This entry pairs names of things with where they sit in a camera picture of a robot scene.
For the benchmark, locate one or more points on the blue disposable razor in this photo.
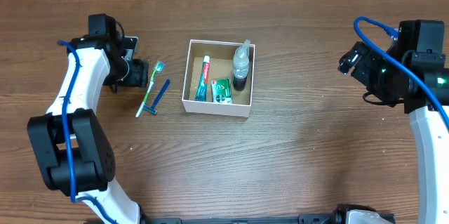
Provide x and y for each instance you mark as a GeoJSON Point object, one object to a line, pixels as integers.
{"type": "Point", "coordinates": [152, 109]}

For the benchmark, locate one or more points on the red green toothpaste tube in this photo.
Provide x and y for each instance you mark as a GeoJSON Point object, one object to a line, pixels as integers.
{"type": "Point", "coordinates": [201, 94]}

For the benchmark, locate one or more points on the green soap packet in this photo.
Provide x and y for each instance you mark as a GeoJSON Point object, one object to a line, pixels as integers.
{"type": "Point", "coordinates": [221, 91]}

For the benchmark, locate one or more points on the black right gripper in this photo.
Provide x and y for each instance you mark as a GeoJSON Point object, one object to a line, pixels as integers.
{"type": "Point", "coordinates": [367, 56]}

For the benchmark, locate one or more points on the open cardboard box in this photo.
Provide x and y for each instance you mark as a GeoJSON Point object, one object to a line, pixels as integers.
{"type": "Point", "coordinates": [221, 55]}

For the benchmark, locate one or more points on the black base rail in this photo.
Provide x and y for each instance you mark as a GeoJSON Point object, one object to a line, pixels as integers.
{"type": "Point", "coordinates": [301, 219]}

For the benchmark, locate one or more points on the clear bottle dark liquid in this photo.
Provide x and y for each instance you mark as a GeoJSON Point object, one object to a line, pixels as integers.
{"type": "Point", "coordinates": [241, 66]}

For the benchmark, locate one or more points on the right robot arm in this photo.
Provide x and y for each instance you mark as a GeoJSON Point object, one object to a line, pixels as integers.
{"type": "Point", "coordinates": [406, 65]}

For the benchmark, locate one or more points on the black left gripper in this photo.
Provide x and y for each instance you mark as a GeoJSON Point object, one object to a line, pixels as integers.
{"type": "Point", "coordinates": [138, 74]}

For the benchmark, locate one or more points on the green white toothbrush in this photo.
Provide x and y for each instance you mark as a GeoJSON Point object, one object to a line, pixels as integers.
{"type": "Point", "coordinates": [158, 68]}

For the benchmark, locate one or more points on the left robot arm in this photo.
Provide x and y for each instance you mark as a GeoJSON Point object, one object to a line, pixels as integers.
{"type": "Point", "coordinates": [71, 149]}

